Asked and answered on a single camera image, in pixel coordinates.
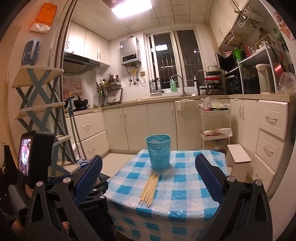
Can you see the blue white checkered tablecloth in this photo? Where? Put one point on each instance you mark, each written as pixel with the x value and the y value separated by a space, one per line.
pixel 175 185

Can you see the barred kitchen window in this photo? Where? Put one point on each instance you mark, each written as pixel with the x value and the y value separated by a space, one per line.
pixel 175 60

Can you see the cream wall cabinets over hood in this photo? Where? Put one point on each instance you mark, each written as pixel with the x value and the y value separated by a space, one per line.
pixel 87 44

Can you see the stack of pots and pans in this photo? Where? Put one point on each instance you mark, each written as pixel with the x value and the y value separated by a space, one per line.
pixel 214 83

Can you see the orange tissue box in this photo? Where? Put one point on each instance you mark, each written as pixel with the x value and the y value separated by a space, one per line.
pixel 44 14

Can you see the chrome sink faucet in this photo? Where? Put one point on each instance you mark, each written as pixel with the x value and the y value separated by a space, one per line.
pixel 181 81

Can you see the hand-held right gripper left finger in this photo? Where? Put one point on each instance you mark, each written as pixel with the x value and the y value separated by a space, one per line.
pixel 89 178

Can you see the white counter shelf rack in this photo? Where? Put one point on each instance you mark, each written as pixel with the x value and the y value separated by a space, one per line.
pixel 254 56

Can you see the white rolling cart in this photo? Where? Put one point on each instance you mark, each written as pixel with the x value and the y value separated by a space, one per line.
pixel 215 120

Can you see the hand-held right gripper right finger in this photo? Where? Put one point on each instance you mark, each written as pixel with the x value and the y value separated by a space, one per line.
pixel 208 178

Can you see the pink wall posters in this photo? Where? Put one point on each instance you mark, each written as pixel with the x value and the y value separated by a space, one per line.
pixel 74 84

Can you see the blue wall brush holder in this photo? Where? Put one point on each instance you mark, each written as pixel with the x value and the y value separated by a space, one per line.
pixel 31 52

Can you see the cream wall cabinets with racks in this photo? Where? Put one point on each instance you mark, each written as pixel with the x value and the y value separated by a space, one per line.
pixel 225 20

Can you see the green detergent bottle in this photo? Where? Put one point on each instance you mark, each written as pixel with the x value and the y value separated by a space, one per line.
pixel 173 86

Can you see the black wok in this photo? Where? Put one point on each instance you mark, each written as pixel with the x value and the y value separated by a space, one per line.
pixel 81 102

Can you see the clear plastic container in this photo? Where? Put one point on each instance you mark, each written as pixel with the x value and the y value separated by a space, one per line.
pixel 288 83

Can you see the black soap dispenser bottle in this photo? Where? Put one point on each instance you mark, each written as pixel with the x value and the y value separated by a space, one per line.
pixel 197 85

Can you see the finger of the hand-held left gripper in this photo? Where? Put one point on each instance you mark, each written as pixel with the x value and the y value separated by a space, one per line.
pixel 100 185
pixel 97 214

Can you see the blue perforated plastic cup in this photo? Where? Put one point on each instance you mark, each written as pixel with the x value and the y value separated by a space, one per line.
pixel 159 153

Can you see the cream door base cabinets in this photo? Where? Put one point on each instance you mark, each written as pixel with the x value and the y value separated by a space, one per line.
pixel 150 125

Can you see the ceiling light panel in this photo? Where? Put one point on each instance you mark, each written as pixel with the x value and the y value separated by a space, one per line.
pixel 131 8

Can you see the utensil rack with tools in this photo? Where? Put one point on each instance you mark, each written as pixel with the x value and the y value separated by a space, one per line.
pixel 108 92

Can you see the red white snack packet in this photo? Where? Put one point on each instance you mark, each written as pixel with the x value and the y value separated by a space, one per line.
pixel 214 132

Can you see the white electric water boiler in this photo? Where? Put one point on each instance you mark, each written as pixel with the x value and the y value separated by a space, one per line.
pixel 264 77

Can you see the wooden corner shelf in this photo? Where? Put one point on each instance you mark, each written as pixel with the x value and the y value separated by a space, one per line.
pixel 39 97

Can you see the range hood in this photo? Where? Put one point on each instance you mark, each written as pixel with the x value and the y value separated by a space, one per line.
pixel 78 63

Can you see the cream two-drawer base cabinet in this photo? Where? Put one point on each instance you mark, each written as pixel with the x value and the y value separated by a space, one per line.
pixel 89 132

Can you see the bundle of bamboo chopsticks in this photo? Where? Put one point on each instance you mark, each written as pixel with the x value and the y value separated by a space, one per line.
pixel 149 190

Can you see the silver gas water heater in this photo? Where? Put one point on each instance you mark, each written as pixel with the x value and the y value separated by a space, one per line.
pixel 130 51

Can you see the blue mop with metal poles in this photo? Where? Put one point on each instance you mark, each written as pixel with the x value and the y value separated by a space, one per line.
pixel 75 129

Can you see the white refrigerator with stickers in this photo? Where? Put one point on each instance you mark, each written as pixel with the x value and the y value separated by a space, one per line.
pixel 285 46

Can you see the white wooden step stool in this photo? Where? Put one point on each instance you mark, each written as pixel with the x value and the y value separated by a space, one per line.
pixel 239 160

